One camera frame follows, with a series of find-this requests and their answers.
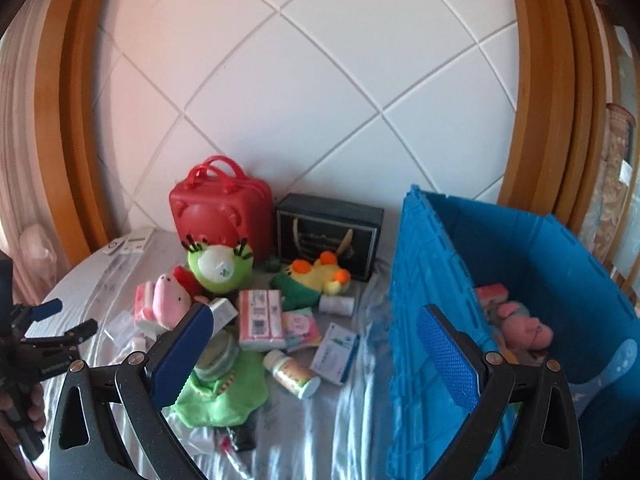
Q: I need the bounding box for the clear plastic box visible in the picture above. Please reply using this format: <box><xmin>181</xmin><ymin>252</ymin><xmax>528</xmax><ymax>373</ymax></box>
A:
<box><xmin>105</xmin><ymin>311</ymin><xmax>138</xmax><ymax>350</ymax></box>

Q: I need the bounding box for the pink teal pig plush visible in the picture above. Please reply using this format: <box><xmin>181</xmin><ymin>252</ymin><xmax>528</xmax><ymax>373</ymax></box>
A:
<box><xmin>475</xmin><ymin>284</ymin><xmax>553</xmax><ymax>366</ymax></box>

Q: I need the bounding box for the pink white ointment tube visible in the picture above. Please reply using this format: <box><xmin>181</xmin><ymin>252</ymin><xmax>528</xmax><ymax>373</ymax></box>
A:
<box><xmin>216</xmin><ymin>432</ymin><xmax>253</xmax><ymax>479</ymax></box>

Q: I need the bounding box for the large pink tissue pack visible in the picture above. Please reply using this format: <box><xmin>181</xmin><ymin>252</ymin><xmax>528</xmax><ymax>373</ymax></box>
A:
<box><xmin>238</xmin><ymin>289</ymin><xmax>286</xmax><ymax>352</ymax></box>

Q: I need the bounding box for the person's left hand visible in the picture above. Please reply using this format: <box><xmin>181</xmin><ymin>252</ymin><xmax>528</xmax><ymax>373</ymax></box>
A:
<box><xmin>0</xmin><ymin>384</ymin><xmax>46</xmax><ymax>432</ymax></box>

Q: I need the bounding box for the round tape tin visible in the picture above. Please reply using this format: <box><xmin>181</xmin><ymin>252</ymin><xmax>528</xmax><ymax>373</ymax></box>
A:
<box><xmin>194</xmin><ymin>330</ymin><xmax>240</xmax><ymax>382</ymax></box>

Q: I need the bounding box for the green cloth plush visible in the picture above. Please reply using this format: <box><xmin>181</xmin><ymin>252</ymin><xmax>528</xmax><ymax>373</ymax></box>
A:
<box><xmin>170</xmin><ymin>351</ymin><xmax>269</xmax><ymax>429</ymax></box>

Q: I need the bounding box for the white green medicine box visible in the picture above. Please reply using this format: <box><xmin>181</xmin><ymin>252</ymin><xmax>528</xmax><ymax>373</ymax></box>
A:
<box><xmin>208</xmin><ymin>298</ymin><xmax>238</xmax><ymax>335</ymax></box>

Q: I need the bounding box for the plastic bag on floor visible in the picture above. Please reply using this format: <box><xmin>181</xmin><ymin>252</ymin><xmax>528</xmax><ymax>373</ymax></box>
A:
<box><xmin>20</xmin><ymin>223</ymin><xmax>58</xmax><ymax>287</ymax></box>

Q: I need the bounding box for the black tube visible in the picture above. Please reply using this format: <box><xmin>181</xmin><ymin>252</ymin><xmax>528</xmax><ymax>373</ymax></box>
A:
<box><xmin>227</xmin><ymin>415</ymin><xmax>256</xmax><ymax>453</ymax></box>

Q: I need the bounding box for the blue plastic crate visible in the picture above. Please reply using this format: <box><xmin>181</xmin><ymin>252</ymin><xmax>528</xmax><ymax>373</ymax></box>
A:
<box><xmin>386</xmin><ymin>188</ymin><xmax>639</xmax><ymax>479</ymax></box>

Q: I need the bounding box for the green frog plush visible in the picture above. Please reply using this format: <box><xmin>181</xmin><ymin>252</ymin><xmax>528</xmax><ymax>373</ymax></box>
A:
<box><xmin>182</xmin><ymin>234</ymin><xmax>254</xmax><ymax>295</ymax></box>

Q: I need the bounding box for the white remote control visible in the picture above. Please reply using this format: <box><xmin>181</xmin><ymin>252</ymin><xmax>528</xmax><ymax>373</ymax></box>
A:
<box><xmin>102</xmin><ymin>237</ymin><xmax>125</xmax><ymax>255</ymax></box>

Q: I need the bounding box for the blue white medicine box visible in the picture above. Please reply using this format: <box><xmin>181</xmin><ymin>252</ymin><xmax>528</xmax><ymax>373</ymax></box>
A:
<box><xmin>309</xmin><ymin>323</ymin><xmax>360</xmax><ymax>386</ymax></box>

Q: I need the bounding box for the white cap pill bottle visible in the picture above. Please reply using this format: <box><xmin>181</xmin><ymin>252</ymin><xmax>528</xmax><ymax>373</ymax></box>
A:
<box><xmin>262</xmin><ymin>350</ymin><xmax>321</xmax><ymax>400</ymax></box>

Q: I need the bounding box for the small white bottle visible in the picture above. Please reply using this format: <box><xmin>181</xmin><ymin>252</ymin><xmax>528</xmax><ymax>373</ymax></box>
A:
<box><xmin>319</xmin><ymin>295</ymin><xmax>356</xmax><ymax>318</ymax></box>

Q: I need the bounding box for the colourful pink card pack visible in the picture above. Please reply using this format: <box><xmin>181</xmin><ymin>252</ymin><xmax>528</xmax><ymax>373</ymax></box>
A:
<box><xmin>282</xmin><ymin>308</ymin><xmax>322</xmax><ymax>353</ymax></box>

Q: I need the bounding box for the yellow orange duck plush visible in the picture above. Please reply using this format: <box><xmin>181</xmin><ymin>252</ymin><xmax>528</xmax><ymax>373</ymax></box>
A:
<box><xmin>270</xmin><ymin>252</ymin><xmax>352</xmax><ymax>311</ymax></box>

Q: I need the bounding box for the red bear suitcase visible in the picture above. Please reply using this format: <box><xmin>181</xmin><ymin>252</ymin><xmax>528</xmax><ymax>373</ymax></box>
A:
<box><xmin>169</xmin><ymin>155</ymin><xmax>273</xmax><ymax>266</ymax></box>

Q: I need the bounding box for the dark green gift box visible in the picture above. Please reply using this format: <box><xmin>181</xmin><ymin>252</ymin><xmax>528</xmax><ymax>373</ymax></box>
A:
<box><xmin>274</xmin><ymin>193</ymin><xmax>384</xmax><ymax>282</ymax></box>

